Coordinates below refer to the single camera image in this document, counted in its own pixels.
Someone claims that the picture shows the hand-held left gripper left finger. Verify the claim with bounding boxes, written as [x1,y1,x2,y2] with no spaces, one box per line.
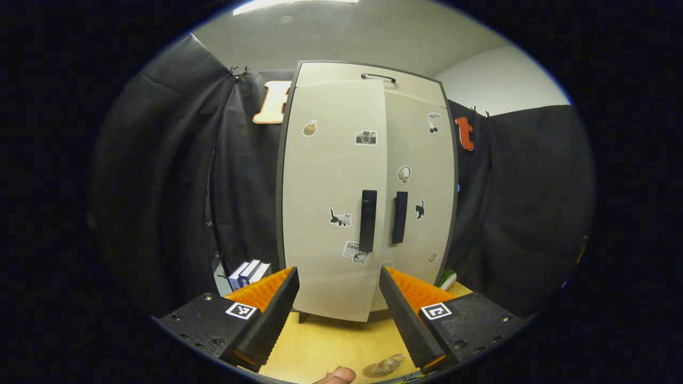
[152,267,300,373]

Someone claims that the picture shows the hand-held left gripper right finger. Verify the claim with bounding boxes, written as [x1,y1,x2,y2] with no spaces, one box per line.
[379,266,529,373]

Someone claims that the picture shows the clear glass bottle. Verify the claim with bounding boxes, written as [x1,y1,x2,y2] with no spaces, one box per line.
[374,354,407,377]

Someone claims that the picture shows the grey white cabinet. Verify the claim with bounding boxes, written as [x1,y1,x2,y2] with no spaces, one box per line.
[276,60,460,324]

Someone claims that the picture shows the white door with camera sticker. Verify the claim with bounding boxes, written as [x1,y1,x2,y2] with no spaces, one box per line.
[281,80,388,323]

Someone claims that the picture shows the white door with headphones sticker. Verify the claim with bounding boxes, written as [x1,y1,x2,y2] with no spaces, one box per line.
[368,91,457,313]

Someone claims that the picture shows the white cabinet drawer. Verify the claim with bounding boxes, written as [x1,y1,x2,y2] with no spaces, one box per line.
[291,61,444,109]

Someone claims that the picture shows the blue white paper box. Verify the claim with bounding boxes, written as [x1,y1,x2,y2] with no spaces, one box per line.
[248,262,272,286]
[228,260,261,291]

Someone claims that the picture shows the black backdrop cloth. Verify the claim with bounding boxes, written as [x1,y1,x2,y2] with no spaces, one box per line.
[91,33,595,321]

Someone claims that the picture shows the ceiling light panel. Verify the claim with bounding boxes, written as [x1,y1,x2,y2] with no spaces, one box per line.
[233,0,359,17]

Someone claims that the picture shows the black door handle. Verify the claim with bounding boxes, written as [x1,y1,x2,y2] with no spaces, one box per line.
[392,191,409,245]
[359,189,378,253]

